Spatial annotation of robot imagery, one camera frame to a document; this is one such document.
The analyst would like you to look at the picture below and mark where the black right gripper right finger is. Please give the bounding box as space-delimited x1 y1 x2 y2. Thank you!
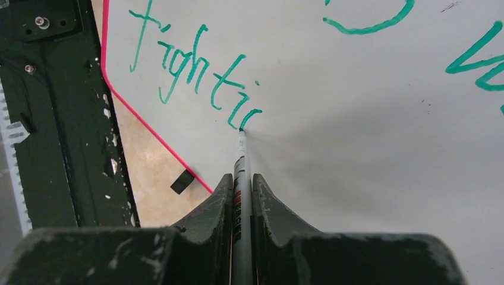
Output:
253 174 466 284

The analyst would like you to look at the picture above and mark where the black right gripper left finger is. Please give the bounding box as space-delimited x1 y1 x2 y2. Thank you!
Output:
1 174 233 284

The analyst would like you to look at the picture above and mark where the green capped whiteboard marker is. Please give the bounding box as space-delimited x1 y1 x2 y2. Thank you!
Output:
231 128 253 284

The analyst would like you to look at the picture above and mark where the pink framed whiteboard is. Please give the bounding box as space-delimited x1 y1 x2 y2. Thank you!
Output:
102 1 503 284

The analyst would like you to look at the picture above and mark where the black whiteboard foot clip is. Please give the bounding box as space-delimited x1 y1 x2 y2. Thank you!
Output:
170 169 194 195

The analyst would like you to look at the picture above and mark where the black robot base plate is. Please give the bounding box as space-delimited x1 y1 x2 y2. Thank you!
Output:
1 1 140 229

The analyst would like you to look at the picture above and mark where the white slotted cable duct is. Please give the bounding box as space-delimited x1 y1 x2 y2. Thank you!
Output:
1 84 33 236

